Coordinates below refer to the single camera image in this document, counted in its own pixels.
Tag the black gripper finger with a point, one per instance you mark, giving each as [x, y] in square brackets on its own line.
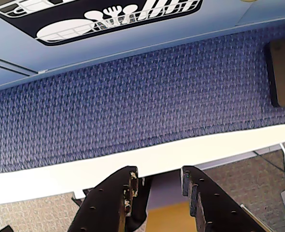
[104, 200]
[212, 205]

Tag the blue dishwasher decal cabinet door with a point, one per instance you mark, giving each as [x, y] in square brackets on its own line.
[132, 38]

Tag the yellow wooden block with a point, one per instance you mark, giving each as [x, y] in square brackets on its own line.
[167, 217]

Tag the light blue toy kitchen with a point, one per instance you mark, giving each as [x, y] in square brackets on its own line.
[277, 12]

